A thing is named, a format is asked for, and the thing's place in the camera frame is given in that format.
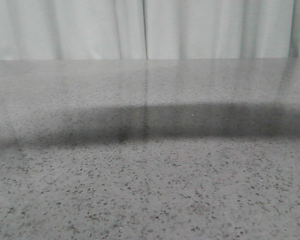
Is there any pale green curtain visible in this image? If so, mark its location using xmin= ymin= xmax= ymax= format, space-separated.
xmin=0 ymin=0 xmax=300 ymax=60

